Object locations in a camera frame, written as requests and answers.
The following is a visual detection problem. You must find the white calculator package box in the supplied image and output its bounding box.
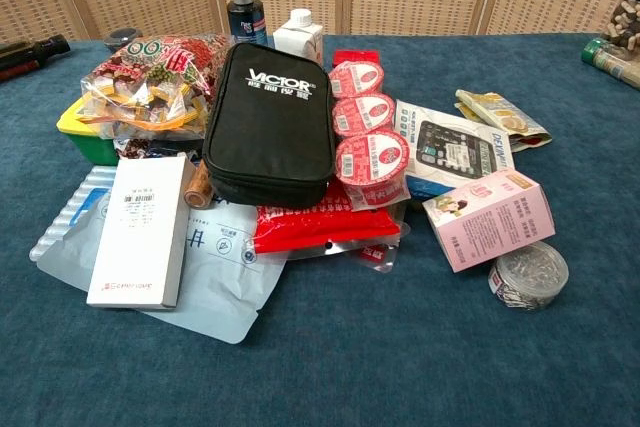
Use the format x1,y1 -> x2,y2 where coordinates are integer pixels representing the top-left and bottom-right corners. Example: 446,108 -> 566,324
393,98 -> 516,200

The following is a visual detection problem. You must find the red plastic block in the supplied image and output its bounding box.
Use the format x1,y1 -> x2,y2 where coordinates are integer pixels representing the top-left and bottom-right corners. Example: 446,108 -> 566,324
331,49 -> 377,70

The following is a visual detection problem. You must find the pink paper box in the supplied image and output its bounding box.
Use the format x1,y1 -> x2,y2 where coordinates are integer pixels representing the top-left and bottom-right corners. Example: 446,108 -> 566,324
421,167 -> 557,274

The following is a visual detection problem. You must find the white paper box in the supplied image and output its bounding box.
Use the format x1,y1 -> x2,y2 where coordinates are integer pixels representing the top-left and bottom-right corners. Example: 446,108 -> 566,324
86,155 -> 197,309

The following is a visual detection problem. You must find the red plastic snack bag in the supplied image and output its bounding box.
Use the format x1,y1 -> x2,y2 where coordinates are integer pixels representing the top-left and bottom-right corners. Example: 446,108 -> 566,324
253,179 -> 407,254

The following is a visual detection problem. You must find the red-lidded jelly cup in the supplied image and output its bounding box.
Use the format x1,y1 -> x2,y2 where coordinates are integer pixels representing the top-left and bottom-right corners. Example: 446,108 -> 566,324
328,60 -> 386,99
332,92 -> 397,139
334,127 -> 412,212

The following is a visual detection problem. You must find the black Victor zip case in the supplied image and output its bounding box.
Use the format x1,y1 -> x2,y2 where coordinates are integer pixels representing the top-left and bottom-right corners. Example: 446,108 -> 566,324
201,42 -> 337,210

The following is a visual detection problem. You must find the wooden cylinder tube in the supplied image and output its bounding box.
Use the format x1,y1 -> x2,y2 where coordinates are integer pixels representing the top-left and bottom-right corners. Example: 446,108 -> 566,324
183,159 -> 216,210

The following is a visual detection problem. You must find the pale blue foil pouch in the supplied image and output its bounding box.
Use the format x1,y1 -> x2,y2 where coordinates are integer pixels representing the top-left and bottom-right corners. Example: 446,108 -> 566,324
36,192 -> 288,346

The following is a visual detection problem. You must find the white carton with screw cap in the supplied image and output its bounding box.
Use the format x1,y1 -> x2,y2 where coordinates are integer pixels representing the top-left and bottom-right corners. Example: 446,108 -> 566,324
272,8 -> 325,67

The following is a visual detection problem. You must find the blue table cloth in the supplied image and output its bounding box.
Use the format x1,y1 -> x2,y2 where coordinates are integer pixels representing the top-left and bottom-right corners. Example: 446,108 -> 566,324
0,32 -> 640,427

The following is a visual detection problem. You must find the dark printed snack bag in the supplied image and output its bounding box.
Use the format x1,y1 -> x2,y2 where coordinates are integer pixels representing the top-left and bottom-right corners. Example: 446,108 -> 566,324
112,135 -> 207,164

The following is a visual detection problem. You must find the blue pump dispenser bottle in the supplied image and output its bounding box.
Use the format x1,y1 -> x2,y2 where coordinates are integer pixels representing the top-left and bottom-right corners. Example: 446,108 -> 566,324
226,0 -> 270,48

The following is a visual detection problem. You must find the clear bag of candies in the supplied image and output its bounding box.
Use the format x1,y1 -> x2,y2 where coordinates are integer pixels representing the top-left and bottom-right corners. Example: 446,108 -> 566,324
76,33 -> 235,142

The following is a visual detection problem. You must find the round clear tin of clips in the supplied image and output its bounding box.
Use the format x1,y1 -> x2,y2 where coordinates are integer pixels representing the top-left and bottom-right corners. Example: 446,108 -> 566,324
488,240 -> 570,312

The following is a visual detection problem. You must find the green and yellow plastic container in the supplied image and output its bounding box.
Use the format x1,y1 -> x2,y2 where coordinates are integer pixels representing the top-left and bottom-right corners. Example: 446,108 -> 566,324
55,95 -> 121,167

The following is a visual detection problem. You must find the clear ribbed plastic package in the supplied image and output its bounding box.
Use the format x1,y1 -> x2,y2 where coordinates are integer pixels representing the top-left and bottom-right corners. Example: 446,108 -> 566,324
28,165 -> 118,263

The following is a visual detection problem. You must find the small dark round jar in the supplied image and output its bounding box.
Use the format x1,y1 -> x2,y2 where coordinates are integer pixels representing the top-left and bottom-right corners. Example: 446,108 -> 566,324
103,27 -> 144,53

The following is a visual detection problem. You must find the dark bottle with red label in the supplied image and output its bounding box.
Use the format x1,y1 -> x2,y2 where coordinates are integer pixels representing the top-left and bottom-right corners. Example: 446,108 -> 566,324
0,59 -> 41,84

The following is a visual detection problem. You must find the clear jar of mixed pieces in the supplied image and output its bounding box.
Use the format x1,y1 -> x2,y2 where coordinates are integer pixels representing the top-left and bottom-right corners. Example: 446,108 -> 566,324
601,0 -> 640,52

